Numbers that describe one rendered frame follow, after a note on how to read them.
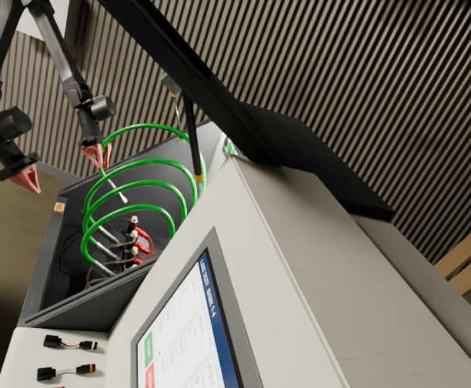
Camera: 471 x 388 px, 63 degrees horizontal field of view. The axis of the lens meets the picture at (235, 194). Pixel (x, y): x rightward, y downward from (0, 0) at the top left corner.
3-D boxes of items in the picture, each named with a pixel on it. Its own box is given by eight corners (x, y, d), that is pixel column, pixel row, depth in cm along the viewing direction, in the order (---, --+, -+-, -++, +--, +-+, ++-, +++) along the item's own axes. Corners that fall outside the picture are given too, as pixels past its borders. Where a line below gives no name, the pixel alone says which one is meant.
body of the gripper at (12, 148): (28, 165, 98) (9, 139, 96) (-2, 180, 101) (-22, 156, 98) (41, 156, 104) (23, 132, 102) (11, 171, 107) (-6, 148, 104)
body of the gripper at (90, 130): (113, 142, 132) (106, 122, 133) (92, 141, 123) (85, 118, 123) (98, 149, 135) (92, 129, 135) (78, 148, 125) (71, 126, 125)
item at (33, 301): (51, 229, 157) (57, 195, 150) (63, 230, 158) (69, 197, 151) (11, 362, 105) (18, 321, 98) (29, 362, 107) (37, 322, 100)
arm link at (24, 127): (-22, 101, 100) (-48, 111, 92) (9, 81, 96) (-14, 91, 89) (8, 141, 104) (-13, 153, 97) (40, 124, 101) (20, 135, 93)
